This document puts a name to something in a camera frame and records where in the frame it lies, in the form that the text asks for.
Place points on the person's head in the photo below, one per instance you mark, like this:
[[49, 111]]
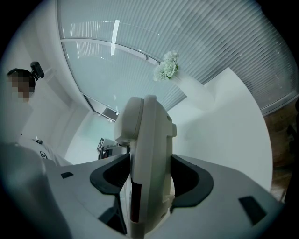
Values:
[[21, 85]]

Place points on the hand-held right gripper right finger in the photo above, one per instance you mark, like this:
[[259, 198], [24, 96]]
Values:
[[201, 184]]

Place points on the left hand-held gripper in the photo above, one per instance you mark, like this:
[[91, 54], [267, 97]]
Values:
[[106, 148]]

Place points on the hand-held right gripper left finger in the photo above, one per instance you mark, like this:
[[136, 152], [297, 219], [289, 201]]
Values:
[[105, 180]]

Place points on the black head camera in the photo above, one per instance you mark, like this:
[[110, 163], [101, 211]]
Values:
[[37, 69]]

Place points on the person's white shirt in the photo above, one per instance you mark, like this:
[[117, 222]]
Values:
[[30, 126]]

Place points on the beige telephone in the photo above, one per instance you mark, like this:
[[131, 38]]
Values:
[[149, 149]]

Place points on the white flower bouquet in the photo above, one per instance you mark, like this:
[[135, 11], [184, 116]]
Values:
[[166, 66]]

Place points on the white vase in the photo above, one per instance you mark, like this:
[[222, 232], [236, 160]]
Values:
[[194, 93]]

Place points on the white table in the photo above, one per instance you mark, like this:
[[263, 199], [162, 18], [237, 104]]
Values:
[[222, 133]]

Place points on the grey window blinds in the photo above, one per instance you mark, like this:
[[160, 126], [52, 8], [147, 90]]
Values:
[[198, 30]]

